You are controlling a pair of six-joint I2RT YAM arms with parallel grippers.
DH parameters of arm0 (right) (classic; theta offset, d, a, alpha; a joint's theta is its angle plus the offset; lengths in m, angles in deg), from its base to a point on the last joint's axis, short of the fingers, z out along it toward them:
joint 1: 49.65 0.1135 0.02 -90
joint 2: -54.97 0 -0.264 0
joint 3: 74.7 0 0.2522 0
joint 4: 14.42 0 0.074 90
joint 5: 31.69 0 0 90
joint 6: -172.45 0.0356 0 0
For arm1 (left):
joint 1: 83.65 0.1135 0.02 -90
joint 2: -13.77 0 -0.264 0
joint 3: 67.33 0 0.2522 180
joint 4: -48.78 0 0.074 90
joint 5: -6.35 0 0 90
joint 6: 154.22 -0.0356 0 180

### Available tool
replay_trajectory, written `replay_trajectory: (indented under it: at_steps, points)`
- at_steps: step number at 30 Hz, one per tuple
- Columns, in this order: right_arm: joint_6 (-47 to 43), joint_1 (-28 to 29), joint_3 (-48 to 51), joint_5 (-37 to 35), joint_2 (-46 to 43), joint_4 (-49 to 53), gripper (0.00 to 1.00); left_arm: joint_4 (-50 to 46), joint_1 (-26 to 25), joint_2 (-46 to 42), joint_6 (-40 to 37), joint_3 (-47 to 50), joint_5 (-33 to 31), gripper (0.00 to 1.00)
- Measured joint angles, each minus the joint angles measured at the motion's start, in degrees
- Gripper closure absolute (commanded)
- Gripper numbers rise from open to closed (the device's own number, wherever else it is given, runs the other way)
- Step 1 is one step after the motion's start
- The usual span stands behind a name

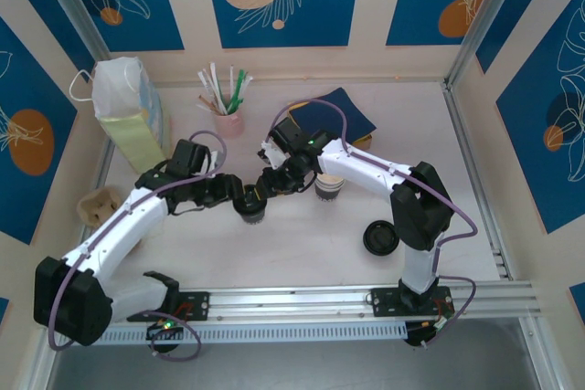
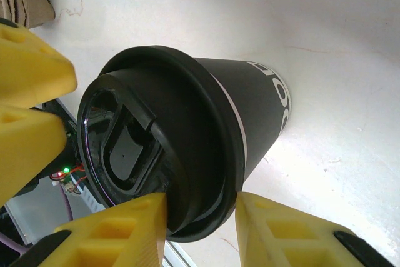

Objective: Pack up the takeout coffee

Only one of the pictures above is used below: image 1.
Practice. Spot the black plastic cup lid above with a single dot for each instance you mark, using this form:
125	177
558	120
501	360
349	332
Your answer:
381	237
251	205

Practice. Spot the printed paper gift bag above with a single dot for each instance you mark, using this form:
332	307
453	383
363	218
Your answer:
132	134

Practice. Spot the brown cardboard cup carrier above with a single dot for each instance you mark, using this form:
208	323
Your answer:
98	205

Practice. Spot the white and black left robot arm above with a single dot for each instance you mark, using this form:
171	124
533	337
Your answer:
119	235

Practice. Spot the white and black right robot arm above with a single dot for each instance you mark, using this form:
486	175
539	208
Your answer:
361	166

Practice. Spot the pink straw holder cup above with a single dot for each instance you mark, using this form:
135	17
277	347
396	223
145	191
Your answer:
230	125

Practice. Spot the navy blue napkin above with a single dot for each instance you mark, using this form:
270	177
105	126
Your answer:
354	111

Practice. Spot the wooden stirrer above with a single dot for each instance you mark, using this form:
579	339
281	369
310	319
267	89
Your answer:
205	103

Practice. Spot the white paper-wrapped straw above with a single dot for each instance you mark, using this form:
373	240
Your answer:
217	84
208	86
231	81

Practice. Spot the small circuit board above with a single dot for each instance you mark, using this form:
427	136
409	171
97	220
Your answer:
165	328
439	325

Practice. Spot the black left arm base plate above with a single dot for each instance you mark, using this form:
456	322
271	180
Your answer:
196	305

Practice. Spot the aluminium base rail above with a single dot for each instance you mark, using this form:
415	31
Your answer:
292	301

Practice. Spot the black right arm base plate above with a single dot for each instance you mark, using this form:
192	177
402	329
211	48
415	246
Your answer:
386	301

